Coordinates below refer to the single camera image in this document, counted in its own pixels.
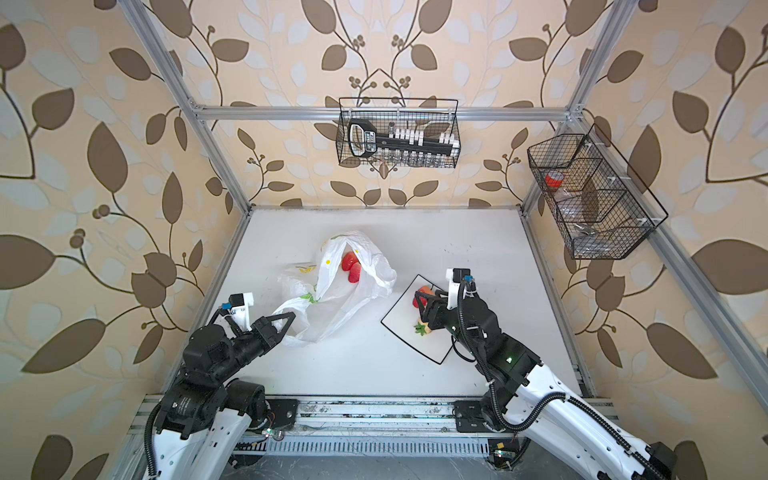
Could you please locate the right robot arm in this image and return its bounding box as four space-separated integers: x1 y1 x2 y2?
413 275 677 479

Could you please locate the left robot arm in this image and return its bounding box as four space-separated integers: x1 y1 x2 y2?
143 312 298 479

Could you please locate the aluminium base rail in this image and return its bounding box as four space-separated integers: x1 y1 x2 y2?
125 394 625 457

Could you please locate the red item in right basket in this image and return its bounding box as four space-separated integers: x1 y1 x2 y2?
544 170 565 191

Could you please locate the red fake fruit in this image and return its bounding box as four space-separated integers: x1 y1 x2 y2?
341 251 359 272
348 262 362 284

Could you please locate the red fake apple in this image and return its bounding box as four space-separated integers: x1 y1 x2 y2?
412 286 434 309

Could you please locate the white tray black rim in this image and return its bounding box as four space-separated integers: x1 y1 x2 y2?
380 270 459 365

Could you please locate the black wire basket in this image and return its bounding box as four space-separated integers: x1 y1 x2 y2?
335 95 462 168
527 124 668 260

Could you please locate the back black wire basket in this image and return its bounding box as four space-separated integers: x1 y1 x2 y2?
335 95 462 168

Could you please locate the black handled tool in basket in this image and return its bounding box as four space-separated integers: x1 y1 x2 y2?
343 119 461 163

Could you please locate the white plastic bag fruit print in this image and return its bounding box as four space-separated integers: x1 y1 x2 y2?
275 231 397 347

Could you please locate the right black wire basket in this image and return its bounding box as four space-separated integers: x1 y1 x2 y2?
527 124 668 260

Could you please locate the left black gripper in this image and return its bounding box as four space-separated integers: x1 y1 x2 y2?
210 310 295 387

